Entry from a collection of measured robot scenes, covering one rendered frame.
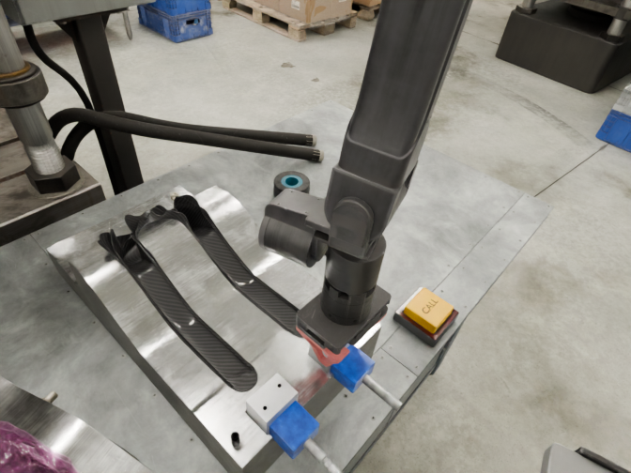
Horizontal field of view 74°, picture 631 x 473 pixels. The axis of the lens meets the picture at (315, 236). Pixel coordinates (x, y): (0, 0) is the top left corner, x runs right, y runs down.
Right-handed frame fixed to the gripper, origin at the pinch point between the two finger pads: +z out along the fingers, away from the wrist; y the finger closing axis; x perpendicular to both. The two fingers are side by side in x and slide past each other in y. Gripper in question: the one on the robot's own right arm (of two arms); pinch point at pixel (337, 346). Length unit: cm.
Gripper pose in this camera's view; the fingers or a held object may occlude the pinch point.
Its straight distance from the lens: 56.8
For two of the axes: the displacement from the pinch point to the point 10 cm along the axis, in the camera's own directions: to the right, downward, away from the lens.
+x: 7.4, 5.0, -4.5
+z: -0.7, 7.2, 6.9
